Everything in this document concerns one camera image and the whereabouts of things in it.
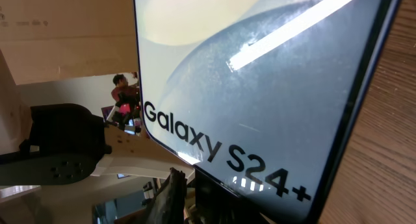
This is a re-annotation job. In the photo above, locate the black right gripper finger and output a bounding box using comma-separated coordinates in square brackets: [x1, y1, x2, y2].
[139, 168, 187, 224]

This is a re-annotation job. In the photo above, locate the Galaxy S24 smartphone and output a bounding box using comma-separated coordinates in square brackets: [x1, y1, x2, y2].
[133, 0, 400, 223]

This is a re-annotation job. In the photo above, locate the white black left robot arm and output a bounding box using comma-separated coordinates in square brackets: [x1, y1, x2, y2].
[1, 97, 194, 223]

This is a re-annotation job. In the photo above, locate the person in red shirt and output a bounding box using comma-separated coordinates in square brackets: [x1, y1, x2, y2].
[111, 74, 139, 102]

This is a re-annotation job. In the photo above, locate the brown cardboard backdrop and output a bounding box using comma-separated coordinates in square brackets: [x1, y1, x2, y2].
[1, 0, 138, 84]

